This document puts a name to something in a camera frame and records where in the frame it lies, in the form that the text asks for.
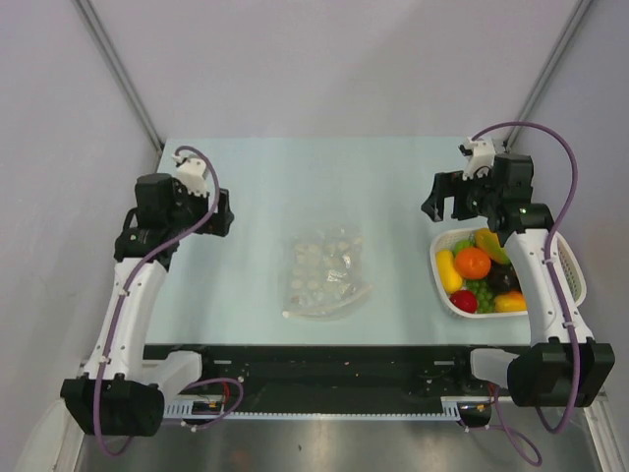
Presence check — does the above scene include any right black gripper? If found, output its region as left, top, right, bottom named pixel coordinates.
left=422, top=165, right=501, bottom=222

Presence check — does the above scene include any small green lime toy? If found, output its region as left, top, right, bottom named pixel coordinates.
left=452, top=239, right=474, bottom=256

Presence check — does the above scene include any orange toy fruit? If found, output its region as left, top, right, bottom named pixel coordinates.
left=454, top=247, right=491, bottom=280

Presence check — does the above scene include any yellow lemon toy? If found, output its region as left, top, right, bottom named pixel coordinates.
left=435, top=250, right=464, bottom=294

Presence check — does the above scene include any dark purple plum toy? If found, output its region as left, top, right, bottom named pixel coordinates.
left=486, top=264, right=520, bottom=294

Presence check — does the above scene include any red apple toy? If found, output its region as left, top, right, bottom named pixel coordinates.
left=449, top=290, right=479, bottom=314

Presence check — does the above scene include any green grape bunch toy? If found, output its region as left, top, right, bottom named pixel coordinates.
left=465, top=279, right=495, bottom=314

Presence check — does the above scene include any clear zip top bag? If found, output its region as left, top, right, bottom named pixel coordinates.
left=281, top=226, right=373, bottom=322

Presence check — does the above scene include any yellow green mango toy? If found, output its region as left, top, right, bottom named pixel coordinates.
left=474, top=228, right=510, bottom=266

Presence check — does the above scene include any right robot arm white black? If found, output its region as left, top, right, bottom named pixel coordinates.
left=422, top=154, right=615, bottom=408

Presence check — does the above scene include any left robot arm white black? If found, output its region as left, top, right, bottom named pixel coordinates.
left=60, top=173, right=234, bottom=437

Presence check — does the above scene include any yellow orange mango toy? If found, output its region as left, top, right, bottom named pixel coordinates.
left=493, top=291, right=527, bottom=313

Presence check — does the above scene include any white perforated plastic basket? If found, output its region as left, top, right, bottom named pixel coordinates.
left=429, top=228, right=587, bottom=320

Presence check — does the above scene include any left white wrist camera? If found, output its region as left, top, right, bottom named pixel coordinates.
left=172, top=155, right=209, bottom=198

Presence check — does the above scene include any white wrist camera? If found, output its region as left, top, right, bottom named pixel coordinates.
left=459, top=138, right=496, bottom=181
left=172, top=155, right=209, bottom=198

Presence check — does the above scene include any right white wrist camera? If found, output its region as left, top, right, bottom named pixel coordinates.
left=459, top=138, right=496, bottom=181

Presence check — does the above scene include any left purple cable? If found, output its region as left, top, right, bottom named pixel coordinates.
left=93, top=145, right=221, bottom=456

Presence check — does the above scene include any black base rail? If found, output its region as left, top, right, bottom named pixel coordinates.
left=143, top=344, right=488, bottom=415

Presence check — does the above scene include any white slotted cable duct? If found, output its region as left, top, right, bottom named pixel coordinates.
left=161, top=396, right=466, bottom=423

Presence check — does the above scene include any right aluminium frame post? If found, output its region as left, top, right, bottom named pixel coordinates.
left=505, top=0, right=596, bottom=147

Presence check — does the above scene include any aluminium frame post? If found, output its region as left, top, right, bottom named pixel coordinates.
left=71, top=0, right=164, bottom=154
left=505, top=0, right=596, bottom=147

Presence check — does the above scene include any left aluminium frame post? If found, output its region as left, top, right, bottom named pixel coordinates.
left=71, top=0, right=164, bottom=154

